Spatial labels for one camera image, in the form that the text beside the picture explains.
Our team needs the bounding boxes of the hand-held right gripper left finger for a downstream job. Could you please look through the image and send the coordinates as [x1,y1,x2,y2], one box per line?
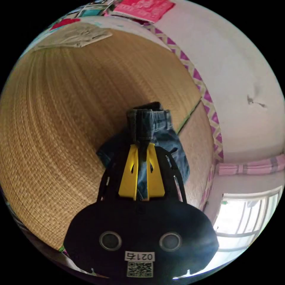
[118,144,140,201]

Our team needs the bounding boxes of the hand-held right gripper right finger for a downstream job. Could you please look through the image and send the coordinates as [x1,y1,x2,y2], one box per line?
[146,142,166,200]

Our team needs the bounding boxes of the blue jeans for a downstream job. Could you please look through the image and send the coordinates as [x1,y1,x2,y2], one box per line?
[96,102,190,200]

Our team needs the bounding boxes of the bed with woven mat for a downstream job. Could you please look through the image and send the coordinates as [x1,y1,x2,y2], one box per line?
[0,16,224,254]

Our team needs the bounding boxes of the pink striped curtain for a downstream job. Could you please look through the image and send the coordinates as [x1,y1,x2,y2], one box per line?
[218,154,285,176]

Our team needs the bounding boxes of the window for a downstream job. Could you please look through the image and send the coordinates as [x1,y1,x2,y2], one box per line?
[213,185,283,252]

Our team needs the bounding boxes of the white printed garment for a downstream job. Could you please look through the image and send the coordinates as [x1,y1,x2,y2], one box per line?
[33,23,113,52]

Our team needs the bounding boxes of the pile of clothes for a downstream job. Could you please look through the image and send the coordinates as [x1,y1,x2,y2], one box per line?
[50,0,176,31]

